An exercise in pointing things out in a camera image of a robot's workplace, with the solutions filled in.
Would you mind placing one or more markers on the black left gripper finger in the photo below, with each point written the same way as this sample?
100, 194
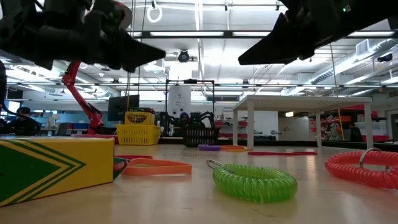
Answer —
140, 54

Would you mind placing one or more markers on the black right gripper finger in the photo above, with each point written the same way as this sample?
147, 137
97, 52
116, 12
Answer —
267, 53

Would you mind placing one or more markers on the yellow green crayon box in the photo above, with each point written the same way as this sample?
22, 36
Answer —
62, 168
140, 109
138, 119

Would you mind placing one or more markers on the orange silicone wristband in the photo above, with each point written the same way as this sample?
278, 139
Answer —
233, 147
161, 170

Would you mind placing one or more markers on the red silicone wristband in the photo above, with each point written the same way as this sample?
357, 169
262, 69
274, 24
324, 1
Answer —
280, 153
133, 157

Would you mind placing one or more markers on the black background robot arm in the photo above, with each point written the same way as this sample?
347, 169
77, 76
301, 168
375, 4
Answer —
205, 116
164, 119

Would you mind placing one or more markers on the red desk lamp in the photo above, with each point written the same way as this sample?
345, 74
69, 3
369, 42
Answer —
90, 113

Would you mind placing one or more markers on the black monitor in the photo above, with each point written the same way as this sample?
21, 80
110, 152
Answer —
119, 107

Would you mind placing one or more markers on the white table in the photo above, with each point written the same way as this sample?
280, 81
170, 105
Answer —
298, 102

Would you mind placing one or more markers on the black ceiling fixture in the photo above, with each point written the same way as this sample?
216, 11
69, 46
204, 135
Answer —
385, 57

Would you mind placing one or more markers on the person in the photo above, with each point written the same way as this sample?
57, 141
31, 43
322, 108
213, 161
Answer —
355, 132
23, 124
184, 118

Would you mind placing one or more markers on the yellow plastic basket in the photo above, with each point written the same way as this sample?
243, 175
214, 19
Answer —
138, 135

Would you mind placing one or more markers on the yellow silicone wristband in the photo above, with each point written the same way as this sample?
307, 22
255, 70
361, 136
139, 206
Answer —
239, 151

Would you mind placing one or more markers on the black plastic basket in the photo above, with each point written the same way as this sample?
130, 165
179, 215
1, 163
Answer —
200, 137

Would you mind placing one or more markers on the red storage shelf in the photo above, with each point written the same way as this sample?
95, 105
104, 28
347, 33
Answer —
376, 137

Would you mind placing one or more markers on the black overhead frame bar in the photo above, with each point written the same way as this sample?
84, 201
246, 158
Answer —
228, 34

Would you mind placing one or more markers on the black ceiling camera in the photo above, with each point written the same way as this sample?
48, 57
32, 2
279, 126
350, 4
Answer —
183, 56

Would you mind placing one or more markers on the silver ventilation duct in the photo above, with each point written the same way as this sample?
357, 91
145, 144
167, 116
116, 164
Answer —
348, 63

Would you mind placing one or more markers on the black metal frame stand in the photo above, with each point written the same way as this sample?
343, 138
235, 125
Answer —
189, 81

